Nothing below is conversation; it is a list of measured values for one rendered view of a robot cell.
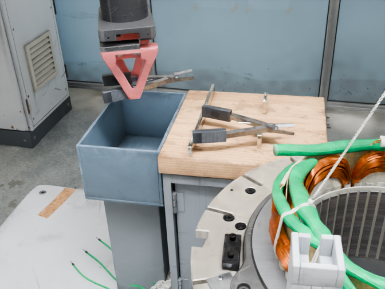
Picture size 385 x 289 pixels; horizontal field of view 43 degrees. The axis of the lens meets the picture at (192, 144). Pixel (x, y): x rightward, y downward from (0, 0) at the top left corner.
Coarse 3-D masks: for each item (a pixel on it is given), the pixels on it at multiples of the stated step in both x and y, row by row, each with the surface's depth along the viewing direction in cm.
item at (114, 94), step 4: (112, 88) 62; (116, 88) 62; (120, 88) 62; (104, 92) 61; (108, 92) 61; (112, 92) 61; (116, 92) 62; (120, 92) 62; (124, 92) 62; (104, 96) 61; (108, 96) 62; (112, 96) 62; (116, 96) 62; (120, 96) 62; (124, 96) 62; (104, 100) 62; (108, 100) 62; (112, 100) 62; (116, 100) 62
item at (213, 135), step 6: (192, 132) 57; (198, 132) 57; (204, 132) 57; (210, 132) 57; (216, 132) 57; (222, 132) 57; (192, 138) 57; (198, 138) 57; (204, 138) 57; (210, 138) 57; (216, 138) 57; (222, 138) 58
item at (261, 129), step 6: (258, 126) 59; (264, 126) 59; (228, 132) 58; (234, 132) 58; (240, 132) 58; (246, 132) 58; (252, 132) 58; (258, 132) 58; (264, 132) 58; (228, 138) 58
